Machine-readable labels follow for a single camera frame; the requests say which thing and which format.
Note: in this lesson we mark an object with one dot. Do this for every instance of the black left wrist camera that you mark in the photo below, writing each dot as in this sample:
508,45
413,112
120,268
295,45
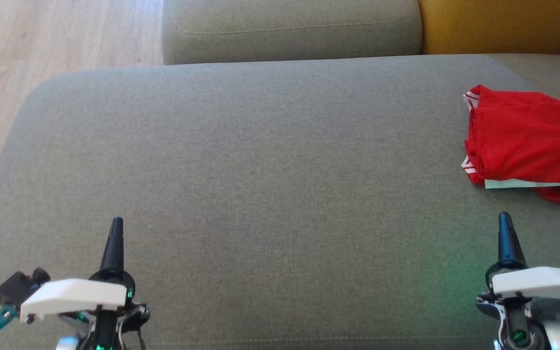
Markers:
15,289

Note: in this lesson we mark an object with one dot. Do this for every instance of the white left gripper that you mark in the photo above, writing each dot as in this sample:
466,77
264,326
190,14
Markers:
76,296

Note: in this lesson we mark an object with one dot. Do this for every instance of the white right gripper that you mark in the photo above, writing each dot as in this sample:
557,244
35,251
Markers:
542,282

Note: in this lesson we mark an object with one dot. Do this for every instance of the large grey sofa seat cushion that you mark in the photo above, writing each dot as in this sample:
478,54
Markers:
260,194

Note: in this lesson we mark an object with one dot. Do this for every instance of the yellow sofa backrest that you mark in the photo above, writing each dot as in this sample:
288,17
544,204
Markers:
503,24

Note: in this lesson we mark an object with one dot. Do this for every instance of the red jersey with white sleeves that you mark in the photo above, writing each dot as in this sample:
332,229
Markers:
528,136

